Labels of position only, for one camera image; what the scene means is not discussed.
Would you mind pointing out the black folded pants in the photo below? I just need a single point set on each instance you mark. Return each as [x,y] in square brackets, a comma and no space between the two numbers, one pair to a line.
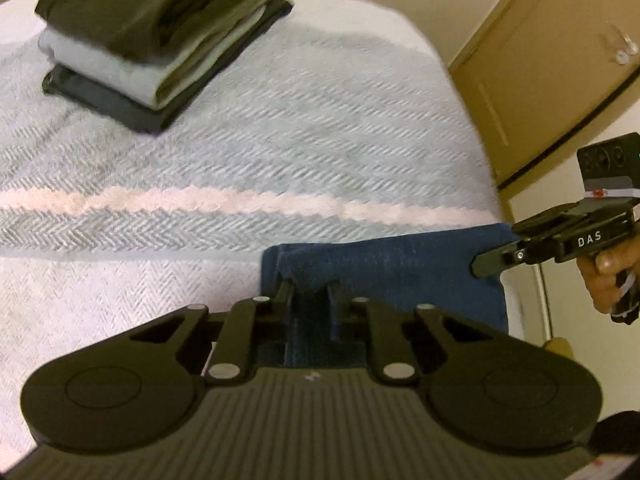
[135,110]

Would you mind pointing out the blue denim pants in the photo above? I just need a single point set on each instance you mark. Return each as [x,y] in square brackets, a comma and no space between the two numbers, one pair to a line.
[400,270]

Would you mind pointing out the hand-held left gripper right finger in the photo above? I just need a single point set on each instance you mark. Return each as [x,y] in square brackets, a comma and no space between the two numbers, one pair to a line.
[334,310]

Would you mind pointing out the striped bed cover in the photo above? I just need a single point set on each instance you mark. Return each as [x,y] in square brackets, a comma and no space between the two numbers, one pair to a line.
[360,15]

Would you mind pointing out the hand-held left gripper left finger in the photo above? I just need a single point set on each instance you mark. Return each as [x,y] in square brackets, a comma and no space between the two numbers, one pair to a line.
[285,305]

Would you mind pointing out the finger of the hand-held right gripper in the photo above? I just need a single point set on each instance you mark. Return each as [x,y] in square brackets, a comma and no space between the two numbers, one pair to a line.
[492,261]

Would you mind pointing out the person's right hand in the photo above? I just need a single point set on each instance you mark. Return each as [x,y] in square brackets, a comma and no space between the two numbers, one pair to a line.
[600,280]

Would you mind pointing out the tan wooden door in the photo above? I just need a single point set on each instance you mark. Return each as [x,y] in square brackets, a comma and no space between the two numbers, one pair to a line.
[540,60]

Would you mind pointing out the pink and grey striped blanket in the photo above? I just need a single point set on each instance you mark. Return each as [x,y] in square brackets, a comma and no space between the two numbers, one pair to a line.
[300,135]

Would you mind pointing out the dark olive folded pants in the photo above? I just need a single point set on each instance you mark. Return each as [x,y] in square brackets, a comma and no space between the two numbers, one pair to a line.
[135,5]

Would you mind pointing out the light grey folded pants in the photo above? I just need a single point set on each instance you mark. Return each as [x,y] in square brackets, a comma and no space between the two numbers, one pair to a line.
[125,72]

